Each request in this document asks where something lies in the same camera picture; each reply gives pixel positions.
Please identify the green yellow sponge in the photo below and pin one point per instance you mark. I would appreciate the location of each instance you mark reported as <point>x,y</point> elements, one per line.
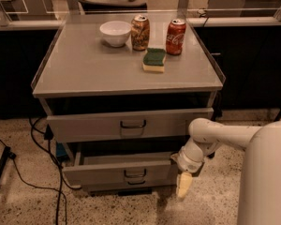
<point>154,60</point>

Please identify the tan patterned drink can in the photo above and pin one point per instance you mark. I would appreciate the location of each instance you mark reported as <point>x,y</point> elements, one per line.
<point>140,32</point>

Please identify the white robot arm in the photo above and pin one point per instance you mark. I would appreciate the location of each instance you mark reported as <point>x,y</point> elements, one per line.
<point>260,185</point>

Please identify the white bowl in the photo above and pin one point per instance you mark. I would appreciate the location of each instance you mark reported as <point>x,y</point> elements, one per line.
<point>115,33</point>

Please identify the grey drawer cabinet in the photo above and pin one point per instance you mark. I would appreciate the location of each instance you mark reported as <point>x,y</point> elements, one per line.
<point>82,74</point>

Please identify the red cola can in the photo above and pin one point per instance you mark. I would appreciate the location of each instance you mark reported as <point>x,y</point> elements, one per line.
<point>175,36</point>

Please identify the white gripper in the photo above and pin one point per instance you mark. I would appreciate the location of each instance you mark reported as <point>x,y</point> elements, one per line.
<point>188,162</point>

